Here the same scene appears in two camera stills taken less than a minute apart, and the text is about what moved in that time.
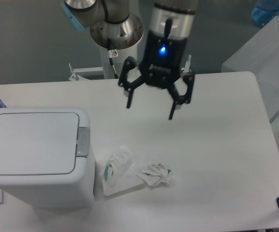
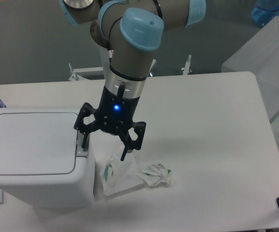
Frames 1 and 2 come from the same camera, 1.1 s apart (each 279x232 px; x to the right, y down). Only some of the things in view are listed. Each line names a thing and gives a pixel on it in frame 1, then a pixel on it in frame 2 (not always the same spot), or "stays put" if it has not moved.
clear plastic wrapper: [120, 171] stays put
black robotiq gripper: [160, 67] → [114, 111]
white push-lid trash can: [40, 157] stays put
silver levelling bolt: [187, 64] stays put
